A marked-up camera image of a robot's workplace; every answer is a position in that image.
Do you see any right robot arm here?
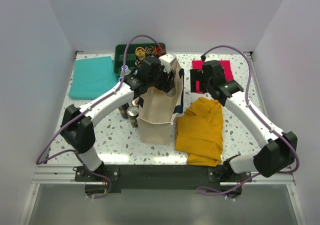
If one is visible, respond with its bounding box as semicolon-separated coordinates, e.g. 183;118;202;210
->
190;60;298;182

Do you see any red folded cloth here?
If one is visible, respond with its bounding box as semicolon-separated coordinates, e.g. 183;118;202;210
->
192;60;234;94

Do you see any teal folded cloth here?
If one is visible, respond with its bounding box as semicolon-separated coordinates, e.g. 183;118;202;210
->
69;56;118;100

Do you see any yellow rolled tie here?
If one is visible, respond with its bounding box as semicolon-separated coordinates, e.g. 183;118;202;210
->
135;46;146;60

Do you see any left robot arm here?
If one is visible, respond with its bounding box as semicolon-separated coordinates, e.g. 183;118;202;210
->
60;53;177;181

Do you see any small clear water bottle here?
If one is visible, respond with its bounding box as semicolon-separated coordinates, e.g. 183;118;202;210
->
120;65;131;78

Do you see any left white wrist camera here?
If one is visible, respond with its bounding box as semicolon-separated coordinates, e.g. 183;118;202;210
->
158;53;177;73

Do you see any silver top can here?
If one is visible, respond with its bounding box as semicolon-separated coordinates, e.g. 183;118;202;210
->
126;105;139;128

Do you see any black white rolled tie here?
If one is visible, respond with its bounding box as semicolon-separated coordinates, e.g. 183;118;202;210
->
135;59;144;68

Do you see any mustard yellow cloth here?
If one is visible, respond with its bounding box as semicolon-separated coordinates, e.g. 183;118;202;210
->
175;97;224;167

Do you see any brown patterned rolled tie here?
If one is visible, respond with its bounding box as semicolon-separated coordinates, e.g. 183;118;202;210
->
145;46;156;57

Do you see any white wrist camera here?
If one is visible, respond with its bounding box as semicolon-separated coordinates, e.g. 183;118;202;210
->
200;54;207;62
158;53;177;73

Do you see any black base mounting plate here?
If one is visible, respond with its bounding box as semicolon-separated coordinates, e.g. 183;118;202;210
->
74;164;253;195

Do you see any beige canvas tote bag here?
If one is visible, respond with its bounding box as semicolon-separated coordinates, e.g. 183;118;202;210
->
137;60;185;145

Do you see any red tab can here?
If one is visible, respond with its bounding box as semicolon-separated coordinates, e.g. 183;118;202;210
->
167;89;176;97
132;97;140;107

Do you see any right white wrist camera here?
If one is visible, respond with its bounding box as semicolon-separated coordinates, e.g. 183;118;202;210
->
200;54;207;62

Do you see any green compartment tray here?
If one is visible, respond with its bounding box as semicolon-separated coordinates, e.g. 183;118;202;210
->
114;43;166;76

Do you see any orange black rolled tie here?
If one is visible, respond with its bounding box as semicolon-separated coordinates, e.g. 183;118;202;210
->
154;43;166;57

